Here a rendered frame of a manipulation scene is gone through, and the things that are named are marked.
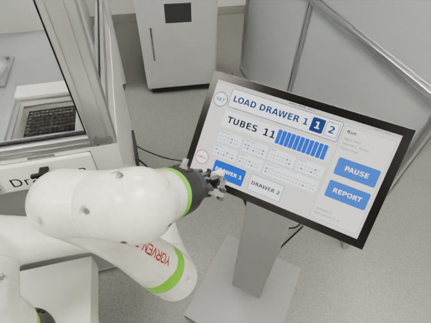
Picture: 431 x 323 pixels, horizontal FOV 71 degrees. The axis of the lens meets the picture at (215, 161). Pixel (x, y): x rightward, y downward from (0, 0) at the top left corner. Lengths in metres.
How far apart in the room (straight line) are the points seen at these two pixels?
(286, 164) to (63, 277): 0.66
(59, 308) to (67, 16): 0.70
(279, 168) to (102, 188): 0.51
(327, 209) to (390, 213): 1.49
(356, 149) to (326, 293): 1.17
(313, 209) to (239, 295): 0.97
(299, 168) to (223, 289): 1.04
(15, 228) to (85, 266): 0.23
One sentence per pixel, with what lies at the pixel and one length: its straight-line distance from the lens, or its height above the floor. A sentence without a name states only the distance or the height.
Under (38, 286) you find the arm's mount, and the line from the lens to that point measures 0.97.
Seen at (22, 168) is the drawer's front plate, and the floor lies 0.92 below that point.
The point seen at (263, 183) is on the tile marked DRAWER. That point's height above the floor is 1.01.
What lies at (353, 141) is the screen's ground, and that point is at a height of 1.15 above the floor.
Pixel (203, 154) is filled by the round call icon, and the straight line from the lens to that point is 0.86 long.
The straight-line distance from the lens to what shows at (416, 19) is 1.41.
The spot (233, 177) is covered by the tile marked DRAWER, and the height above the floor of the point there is 1.00.
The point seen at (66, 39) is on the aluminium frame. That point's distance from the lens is 0.86.
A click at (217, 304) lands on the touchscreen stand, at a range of 1.69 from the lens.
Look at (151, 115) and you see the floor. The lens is 2.65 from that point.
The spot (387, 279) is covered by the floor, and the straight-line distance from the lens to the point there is 2.03.
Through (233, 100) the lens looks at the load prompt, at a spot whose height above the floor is 1.15.
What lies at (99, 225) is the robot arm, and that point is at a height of 1.30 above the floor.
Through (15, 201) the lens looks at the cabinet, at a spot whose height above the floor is 0.75.
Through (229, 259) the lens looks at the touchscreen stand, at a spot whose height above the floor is 0.04.
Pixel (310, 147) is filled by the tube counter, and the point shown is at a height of 1.11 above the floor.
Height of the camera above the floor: 1.65
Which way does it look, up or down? 48 degrees down
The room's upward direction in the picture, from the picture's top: 2 degrees clockwise
